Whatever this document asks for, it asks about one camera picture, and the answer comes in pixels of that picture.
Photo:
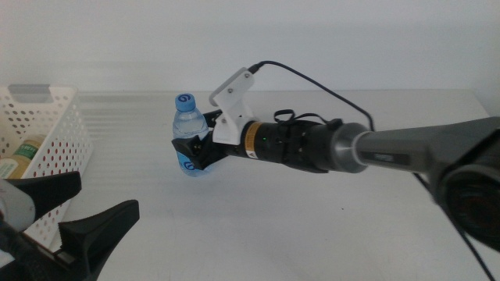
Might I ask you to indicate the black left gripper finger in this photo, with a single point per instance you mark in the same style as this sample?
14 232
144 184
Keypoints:
54 189
97 230

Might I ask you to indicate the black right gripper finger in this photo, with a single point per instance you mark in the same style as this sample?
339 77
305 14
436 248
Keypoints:
193 150
213 119

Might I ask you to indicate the water bottle with blue label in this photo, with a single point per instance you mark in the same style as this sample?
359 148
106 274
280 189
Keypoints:
189 121

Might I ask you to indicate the clear bottle with yellow liquid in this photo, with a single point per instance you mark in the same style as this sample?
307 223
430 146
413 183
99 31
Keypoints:
19 164

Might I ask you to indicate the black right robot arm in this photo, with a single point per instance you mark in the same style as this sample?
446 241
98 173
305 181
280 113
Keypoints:
390 152

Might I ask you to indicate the white perforated plastic basket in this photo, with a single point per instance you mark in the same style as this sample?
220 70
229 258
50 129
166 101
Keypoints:
60 91

